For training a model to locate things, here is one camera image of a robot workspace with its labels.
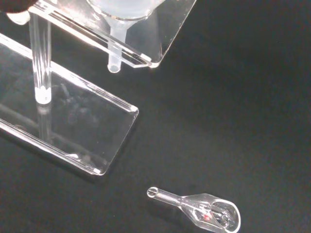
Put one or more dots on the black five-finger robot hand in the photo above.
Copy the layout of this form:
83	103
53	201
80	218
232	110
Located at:
14	5

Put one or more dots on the clear acrylic funnel stand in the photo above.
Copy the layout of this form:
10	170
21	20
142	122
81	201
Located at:
80	126

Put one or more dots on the clear glass weighing funnel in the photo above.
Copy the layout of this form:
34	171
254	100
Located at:
206	208

